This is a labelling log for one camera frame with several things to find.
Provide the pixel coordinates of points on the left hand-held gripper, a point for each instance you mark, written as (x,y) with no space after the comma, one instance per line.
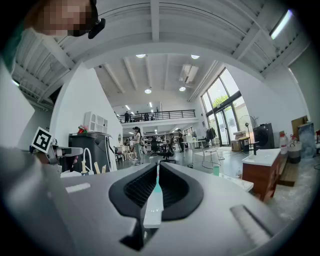
(42,140)

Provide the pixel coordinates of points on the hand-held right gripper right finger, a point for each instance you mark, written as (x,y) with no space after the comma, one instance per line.
(212,212)

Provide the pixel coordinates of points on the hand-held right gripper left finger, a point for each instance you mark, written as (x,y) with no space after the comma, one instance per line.
(100,212)

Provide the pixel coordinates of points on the white teal toothbrush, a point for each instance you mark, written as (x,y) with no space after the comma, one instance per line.
(153,210)

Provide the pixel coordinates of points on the person's left forearm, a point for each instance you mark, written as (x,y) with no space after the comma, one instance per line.
(42,158)

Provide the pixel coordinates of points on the white curved tube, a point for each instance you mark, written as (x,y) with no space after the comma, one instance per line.
(91,162)

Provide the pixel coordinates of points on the red flower decoration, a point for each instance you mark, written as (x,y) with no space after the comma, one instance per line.
(82,129)

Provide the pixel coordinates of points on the beige wooden stick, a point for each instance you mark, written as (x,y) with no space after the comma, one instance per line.
(103,169)
(96,167)

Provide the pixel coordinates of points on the teal cup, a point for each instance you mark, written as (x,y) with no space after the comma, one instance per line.
(216,170)

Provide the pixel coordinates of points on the white small table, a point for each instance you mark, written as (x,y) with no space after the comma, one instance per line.
(122,149)

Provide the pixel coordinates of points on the wooden vanity cabinet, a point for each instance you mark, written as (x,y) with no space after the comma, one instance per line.
(260,175)

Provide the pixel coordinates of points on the brown cardboard box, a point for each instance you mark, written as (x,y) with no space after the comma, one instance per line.
(235,145)

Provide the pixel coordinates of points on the white desk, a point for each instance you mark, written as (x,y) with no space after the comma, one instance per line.
(193,143)

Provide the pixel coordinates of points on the black office chair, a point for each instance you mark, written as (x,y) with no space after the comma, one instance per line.
(170,150)

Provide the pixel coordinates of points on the thin black faucet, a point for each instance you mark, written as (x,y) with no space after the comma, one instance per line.
(255,148)

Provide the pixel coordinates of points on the clothes rack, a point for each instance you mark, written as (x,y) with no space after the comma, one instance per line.
(210,133)

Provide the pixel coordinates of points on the open flat cardboard box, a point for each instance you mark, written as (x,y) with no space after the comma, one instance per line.
(239,135)

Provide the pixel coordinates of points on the wooden pallet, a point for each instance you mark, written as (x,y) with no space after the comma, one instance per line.
(288,175)

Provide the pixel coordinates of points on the tube ceiling light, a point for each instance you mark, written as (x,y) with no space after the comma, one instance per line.
(281,25)
(15,83)

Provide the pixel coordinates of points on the black washing machine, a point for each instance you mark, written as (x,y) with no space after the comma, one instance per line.
(263,136)

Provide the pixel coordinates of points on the standing fan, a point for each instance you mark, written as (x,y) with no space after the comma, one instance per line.
(247,123)

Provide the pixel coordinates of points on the round ceiling light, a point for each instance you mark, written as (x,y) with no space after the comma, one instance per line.
(182,89)
(148,91)
(140,55)
(195,56)

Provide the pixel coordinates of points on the black mezzanine railing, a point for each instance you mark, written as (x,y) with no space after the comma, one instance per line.
(162,115)

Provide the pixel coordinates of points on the white detergent jug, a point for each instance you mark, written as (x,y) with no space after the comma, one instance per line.
(284,145)

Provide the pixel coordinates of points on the grey white basket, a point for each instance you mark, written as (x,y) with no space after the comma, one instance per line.
(295,152)

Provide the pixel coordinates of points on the person's teal shirt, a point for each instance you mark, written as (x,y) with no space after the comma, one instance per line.
(15,47)

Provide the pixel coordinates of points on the blue grey slab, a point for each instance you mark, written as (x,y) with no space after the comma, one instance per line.
(306,140)

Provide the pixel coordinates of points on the brown wooden board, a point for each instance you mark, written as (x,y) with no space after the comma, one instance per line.
(298,122)

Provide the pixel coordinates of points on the person's head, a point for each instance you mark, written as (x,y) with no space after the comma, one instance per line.
(65,17)

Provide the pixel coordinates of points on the ceiling air conditioner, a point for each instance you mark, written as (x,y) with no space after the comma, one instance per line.
(188,73)

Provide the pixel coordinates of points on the white wall shelf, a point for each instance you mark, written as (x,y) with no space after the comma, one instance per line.
(96,122)

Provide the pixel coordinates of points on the tall glass window wall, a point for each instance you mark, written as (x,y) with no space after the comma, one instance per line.
(225,110)

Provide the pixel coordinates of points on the black head camera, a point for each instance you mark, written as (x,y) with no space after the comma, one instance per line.
(97,27)

